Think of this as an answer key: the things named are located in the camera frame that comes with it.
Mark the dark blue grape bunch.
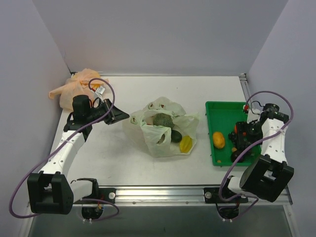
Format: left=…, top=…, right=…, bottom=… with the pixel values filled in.
left=228, top=132, right=238, bottom=143

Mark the yellow orange lemon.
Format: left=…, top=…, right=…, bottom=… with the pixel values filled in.
left=212, top=131, right=225, bottom=149

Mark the netted green cantaloupe melon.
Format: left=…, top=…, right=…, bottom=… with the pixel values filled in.
left=153, top=113, right=174, bottom=128

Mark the pale green plastic bag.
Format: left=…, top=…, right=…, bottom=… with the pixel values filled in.
left=122, top=97, right=199, bottom=158

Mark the yellow green starfruit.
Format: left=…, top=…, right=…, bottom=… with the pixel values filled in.
left=179, top=136, right=193, bottom=153

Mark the green avocado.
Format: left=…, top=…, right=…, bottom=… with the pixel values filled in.
left=171, top=130, right=182, bottom=143

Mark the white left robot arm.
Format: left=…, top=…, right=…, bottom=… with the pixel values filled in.
left=27, top=95, right=130, bottom=214

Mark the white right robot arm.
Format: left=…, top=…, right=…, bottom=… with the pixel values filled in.
left=219, top=103, right=294, bottom=202

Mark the orange filled plastic bag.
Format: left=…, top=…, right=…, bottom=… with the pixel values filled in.
left=48, top=69, right=101, bottom=111

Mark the dark purple passion fruit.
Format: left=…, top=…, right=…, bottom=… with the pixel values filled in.
left=231, top=150, right=247, bottom=163

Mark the green plastic tray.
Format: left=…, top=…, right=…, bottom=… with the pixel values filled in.
left=205, top=101, right=247, bottom=167

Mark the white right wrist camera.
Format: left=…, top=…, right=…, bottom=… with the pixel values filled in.
left=243, top=105, right=261, bottom=123

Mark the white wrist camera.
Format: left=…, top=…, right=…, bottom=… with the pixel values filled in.
left=94, top=86, right=106, bottom=100
left=243, top=105, right=261, bottom=123

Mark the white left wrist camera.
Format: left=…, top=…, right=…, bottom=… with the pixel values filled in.
left=94, top=86, right=106, bottom=100

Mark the aluminium right side rail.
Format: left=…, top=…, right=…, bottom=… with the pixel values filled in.
left=239, top=73, right=252, bottom=104

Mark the aluminium rail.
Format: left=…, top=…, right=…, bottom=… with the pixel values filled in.
left=71, top=185, right=293, bottom=207
left=239, top=73, right=252, bottom=104

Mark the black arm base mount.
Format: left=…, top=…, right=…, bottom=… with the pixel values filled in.
left=203, top=185, right=248, bottom=204

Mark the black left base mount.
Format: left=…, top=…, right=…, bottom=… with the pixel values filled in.
left=75, top=187, right=117, bottom=204

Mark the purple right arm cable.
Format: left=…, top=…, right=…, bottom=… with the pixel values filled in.
left=218, top=91, right=294, bottom=219

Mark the aluminium front rail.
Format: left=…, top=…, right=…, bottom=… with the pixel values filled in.
left=71, top=185, right=293, bottom=207

